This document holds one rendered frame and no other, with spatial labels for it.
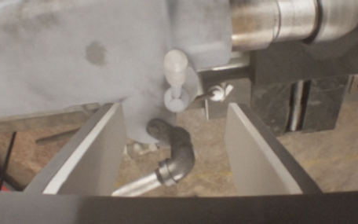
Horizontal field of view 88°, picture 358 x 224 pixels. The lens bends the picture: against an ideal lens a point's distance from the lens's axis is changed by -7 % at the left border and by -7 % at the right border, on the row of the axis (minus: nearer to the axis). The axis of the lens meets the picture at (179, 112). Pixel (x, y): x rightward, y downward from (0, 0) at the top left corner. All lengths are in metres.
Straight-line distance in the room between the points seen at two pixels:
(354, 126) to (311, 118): 1.60
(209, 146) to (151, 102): 1.58
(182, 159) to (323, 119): 0.61
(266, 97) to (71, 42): 0.53
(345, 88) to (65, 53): 0.73
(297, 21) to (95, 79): 0.28
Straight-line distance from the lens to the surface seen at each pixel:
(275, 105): 0.67
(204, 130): 1.72
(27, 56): 0.31
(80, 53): 0.28
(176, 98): 0.24
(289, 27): 0.32
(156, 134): 0.29
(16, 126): 0.91
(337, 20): 0.34
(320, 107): 0.75
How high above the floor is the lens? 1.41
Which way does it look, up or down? 61 degrees down
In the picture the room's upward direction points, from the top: 179 degrees clockwise
